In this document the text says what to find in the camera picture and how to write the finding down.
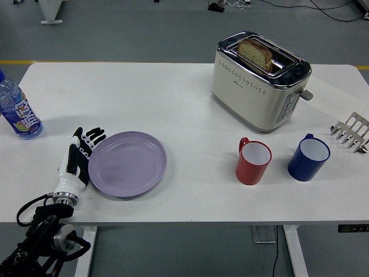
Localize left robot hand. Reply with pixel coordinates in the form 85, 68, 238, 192
54, 126, 107, 196

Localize purple plate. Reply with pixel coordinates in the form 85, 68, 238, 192
88, 131, 168, 199

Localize blue-labelled drink bottle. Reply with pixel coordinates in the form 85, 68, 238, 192
0, 69, 43, 140

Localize white table leg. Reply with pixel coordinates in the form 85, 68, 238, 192
282, 224, 309, 277
73, 225, 98, 277

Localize white stand base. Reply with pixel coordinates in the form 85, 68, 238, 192
39, 0, 63, 25

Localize red mug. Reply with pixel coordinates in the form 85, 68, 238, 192
235, 137, 273, 186

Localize cream and chrome toaster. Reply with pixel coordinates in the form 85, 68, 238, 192
211, 31, 314, 134

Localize grey box under table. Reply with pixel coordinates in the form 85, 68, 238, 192
250, 225, 278, 244

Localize slice of toast bread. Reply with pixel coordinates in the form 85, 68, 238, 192
237, 39, 274, 73

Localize blue mug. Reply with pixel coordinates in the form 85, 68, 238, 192
287, 133, 332, 182

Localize white paper sheet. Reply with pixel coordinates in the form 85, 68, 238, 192
301, 77, 369, 122

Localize black table control panel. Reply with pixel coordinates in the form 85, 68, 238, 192
338, 224, 369, 233

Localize thin black hanging cable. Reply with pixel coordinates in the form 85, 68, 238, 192
272, 242, 280, 277

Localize white floor cables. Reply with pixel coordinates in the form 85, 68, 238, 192
224, 0, 252, 9

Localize black floor cable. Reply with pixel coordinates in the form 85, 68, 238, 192
259, 0, 369, 23

